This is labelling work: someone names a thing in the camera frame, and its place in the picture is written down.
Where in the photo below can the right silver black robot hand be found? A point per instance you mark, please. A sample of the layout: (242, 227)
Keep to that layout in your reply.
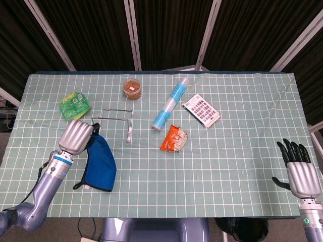
(304, 179)

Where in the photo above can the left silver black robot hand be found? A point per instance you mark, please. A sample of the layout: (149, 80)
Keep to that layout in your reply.
(74, 137)

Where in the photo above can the black and blue cloth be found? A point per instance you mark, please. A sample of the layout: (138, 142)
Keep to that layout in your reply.
(101, 166)

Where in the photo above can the right purple robot arm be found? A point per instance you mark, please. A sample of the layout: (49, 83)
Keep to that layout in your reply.
(313, 223)

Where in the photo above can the left purple robot arm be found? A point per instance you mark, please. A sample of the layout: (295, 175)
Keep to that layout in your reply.
(45, 191)

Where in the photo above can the green snack packet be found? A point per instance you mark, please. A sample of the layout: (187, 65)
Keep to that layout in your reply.
(74, 108)

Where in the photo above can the dark cluttered equipment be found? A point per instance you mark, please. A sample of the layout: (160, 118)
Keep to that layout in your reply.
(7, 118)

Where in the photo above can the clear jar with brown contents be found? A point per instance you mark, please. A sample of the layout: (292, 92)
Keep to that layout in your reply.
(132, 89)

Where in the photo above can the green grid tablecloth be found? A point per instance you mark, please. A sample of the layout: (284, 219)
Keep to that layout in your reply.
(227, 164)

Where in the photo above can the orange and white snack packet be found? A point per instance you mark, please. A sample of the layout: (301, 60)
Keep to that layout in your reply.
(174, 140)

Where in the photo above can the blue and white roll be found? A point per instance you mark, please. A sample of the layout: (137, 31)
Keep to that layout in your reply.
(169, 106)

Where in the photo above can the purple robot torso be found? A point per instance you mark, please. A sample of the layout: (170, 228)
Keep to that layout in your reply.
(154, 230)

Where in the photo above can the white card with colour swatches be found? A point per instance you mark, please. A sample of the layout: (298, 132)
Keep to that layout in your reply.
(201, 111)

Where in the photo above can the white metal frame post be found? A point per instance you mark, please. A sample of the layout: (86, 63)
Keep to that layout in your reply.
(297, 43)
(316, 136)
(50, 35)
(208, 35)
(132, 35)
(10, 97)

